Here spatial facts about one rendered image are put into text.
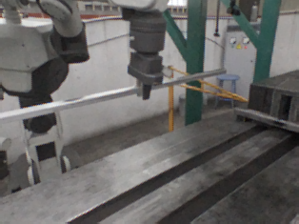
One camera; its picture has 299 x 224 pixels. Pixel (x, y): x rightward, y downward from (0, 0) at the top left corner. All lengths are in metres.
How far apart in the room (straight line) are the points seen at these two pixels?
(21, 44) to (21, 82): 0.16
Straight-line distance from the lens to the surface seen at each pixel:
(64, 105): 0.50
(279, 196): 0.54
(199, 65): 1.36
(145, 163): 0.60
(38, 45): 0.93
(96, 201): 0.50
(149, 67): 0.53
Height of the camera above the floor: 1.07
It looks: 19 degrees down
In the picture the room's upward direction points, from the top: 2 degrees counter-clockwise
